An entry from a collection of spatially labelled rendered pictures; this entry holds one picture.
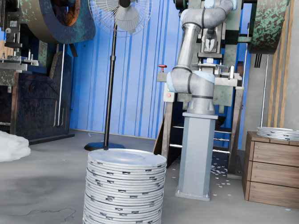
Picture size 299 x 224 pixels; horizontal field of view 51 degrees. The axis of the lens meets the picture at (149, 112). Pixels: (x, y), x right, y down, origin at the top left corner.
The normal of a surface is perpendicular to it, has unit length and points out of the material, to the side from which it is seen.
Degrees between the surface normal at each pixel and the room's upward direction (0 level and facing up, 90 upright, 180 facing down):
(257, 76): 90
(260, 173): 90
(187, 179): 90
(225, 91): 90
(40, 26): 142
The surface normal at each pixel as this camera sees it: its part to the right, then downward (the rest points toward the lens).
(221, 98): -0.25, 0.03
